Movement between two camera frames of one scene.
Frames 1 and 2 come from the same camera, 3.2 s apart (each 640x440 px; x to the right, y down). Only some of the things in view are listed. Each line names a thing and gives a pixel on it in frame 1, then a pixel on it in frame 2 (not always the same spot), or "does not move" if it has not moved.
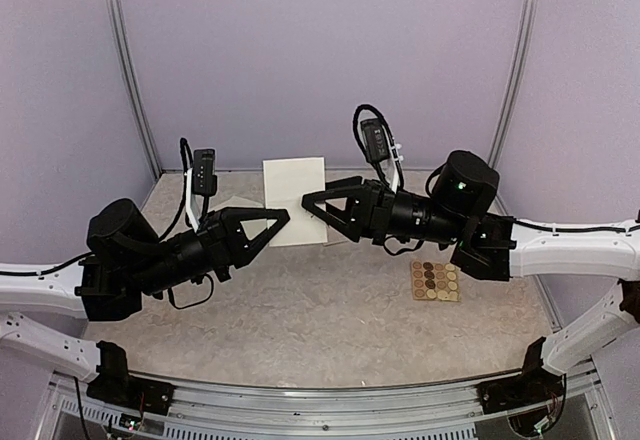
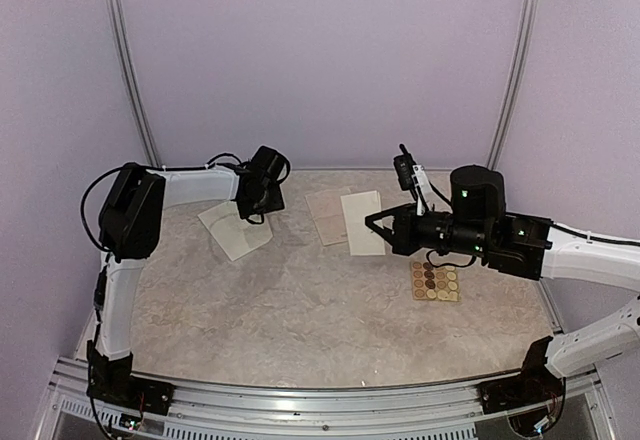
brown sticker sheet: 436,281 does not move
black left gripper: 224,242 → 276,203
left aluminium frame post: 114,7 does not move
